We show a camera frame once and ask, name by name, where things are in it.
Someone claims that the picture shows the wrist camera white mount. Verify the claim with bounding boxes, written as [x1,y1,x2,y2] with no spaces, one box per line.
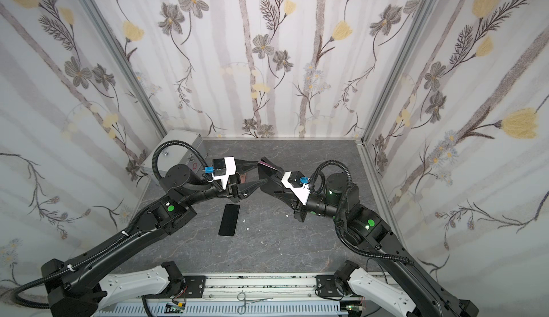
[203,157,237,190]
[281,171,311,206]

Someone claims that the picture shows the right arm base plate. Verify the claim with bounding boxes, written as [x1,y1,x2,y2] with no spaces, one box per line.
[315,274,343,299]

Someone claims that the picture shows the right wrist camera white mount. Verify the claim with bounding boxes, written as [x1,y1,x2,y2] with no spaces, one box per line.
[281,171,311,206]

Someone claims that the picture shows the silver first aid case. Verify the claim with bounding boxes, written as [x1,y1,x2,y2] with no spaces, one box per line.
[141,129,208,183]

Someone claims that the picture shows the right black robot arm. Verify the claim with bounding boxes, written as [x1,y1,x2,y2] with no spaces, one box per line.
[262,171,479,316]

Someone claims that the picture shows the phone with black screen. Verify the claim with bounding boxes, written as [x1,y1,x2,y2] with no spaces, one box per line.
[218,204,240,237]

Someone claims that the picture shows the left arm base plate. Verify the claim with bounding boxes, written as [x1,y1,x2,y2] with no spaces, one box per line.
[175,276,207,299]

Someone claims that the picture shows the black phone case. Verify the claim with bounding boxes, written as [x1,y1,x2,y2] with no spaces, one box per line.
[257,157,285,176]

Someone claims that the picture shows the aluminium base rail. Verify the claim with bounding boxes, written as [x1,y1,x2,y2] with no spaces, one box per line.
[81,273,443,317]

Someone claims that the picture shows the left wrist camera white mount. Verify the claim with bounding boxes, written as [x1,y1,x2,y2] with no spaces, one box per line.
[203,157,237,190]

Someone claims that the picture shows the metal scissors forceps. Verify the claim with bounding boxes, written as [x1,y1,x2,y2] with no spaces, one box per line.
[237,292,272,315]

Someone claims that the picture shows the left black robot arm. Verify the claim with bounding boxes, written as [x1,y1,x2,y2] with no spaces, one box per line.
[10,164,267,316]

